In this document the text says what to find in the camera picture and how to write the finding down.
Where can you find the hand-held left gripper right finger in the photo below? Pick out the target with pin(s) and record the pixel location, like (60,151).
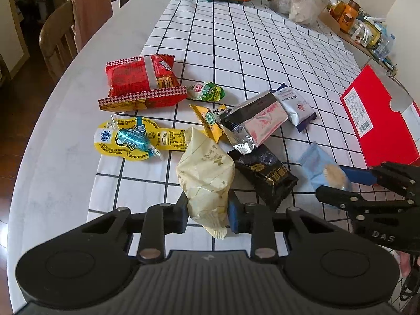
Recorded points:
(233,215)

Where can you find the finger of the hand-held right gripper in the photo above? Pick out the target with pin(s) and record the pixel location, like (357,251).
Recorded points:
(338,198)
(357,174)

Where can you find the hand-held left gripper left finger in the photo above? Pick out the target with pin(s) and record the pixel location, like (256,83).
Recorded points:
(180,218)

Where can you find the light blue snack packet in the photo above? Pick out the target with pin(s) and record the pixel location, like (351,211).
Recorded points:
(315,164)

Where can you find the cream snack packet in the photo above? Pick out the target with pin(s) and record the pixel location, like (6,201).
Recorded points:
(203,177)

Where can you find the black snack packet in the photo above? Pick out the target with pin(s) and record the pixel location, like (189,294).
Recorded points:
(262,170)

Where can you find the red cardboard box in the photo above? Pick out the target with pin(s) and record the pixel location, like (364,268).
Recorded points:
(377,121)

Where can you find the white blue snack packet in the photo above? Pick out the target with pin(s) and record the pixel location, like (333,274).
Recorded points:
(295,106)

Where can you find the teal candy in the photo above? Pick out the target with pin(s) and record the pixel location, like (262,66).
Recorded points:
(131,137)

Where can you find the yellow small packet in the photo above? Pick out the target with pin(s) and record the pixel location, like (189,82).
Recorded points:
(210,121)

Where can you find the silver black pink packet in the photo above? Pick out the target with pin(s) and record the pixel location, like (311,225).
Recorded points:
(259,121)

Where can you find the yellow character packet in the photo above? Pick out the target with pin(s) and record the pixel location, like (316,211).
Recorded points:
(105,137)

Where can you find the green white small packet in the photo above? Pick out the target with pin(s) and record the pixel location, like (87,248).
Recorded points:
(205,92)

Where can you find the red snack packet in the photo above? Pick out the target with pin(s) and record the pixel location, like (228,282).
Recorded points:
(131,75)

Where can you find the person's right hand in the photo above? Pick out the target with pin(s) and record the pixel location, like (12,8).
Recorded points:
(404,264)

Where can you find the white cabinet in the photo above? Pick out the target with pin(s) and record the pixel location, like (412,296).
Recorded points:
(357,45)

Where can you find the clear water bottle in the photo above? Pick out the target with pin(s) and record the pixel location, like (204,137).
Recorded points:
(384,47)

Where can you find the clear container yellow lid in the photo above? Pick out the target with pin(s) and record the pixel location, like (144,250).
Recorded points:
(364,32)

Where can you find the small brown cardboard box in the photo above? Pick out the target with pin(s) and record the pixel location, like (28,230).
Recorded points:
(329,19)

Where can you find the orange jar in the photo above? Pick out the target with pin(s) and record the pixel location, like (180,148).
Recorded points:
(349,14)

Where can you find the yellow liquid bottle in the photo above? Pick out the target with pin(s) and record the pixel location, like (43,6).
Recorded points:
(338,6)

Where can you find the clear plastic bag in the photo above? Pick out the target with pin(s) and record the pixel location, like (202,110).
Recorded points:
(302,3)

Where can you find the wooden chair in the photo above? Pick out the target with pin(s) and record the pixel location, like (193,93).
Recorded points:
(55,36)

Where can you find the pink towel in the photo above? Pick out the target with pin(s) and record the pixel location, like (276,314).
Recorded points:
(88,16)

